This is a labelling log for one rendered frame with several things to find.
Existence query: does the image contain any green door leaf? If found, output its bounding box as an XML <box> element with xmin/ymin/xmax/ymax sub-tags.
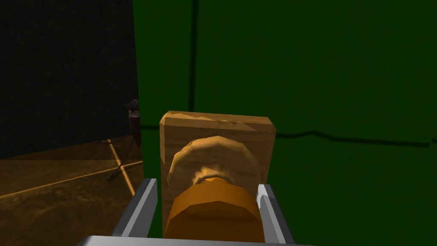
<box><xmin>132</xmin><ymin>0</ymin><xmax>437</xmax><ymax>246</ymax></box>

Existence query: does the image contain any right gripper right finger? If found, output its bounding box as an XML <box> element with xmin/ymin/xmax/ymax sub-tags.
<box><xmin>256</xmin><ymin>184</ymin><xmax>296</xmax><ymax>245</ymax></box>

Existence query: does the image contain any dark floor lamp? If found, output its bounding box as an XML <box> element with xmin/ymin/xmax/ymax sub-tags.
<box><xmin>94</xmin><ymin>99</ymin><xmax>142</xmax><ymax>182</ymax></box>

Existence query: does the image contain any wooden and orange door knob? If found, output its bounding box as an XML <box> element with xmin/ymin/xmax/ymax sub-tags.
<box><xmin>159</xmin><ymin>110</ymin><xmax>277</xmax><ymax>243</ymax></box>

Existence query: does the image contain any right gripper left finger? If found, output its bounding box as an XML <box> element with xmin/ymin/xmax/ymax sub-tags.
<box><xmin>112</xmin><ymin>178</ymin><xmax>158</xmax><ymax>238</ymax></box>

